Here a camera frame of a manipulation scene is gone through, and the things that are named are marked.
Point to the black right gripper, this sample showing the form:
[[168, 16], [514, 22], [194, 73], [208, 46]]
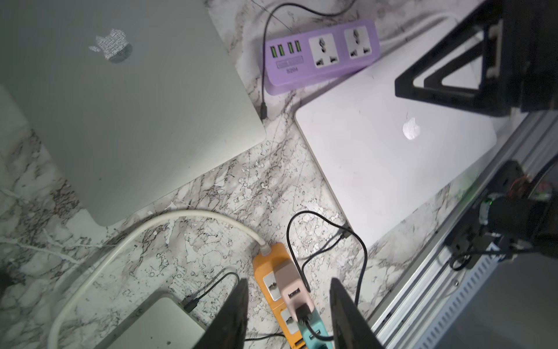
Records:
[[519, 61]]

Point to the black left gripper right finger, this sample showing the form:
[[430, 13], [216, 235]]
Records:
[[351, 331]]

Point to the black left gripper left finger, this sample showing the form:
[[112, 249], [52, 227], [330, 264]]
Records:
[[228, 329]]

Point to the teal charger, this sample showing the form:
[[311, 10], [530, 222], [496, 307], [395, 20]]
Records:
[[310, 340]]

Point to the pink charger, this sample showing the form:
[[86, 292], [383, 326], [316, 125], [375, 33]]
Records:
[[293, 291]]

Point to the purple power strip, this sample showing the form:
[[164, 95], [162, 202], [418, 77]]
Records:
[[305, 59]]

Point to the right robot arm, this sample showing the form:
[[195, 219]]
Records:
[[518, 218]]

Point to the silver front left laptop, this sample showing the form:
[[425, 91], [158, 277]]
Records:
[[159, 322]]

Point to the silver laptop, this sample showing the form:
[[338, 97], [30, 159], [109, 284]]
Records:
[[384, 156], [159, 322]]

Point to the silver front right laptop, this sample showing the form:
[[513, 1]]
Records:
[[384, 156]]

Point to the grey back laptop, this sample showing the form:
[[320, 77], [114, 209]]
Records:
[[132, 99]]

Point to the orange power strip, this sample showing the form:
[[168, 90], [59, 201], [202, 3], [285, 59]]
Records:
[[264, 267]]

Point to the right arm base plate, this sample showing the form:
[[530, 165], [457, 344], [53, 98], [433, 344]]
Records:
[[470, 234]]

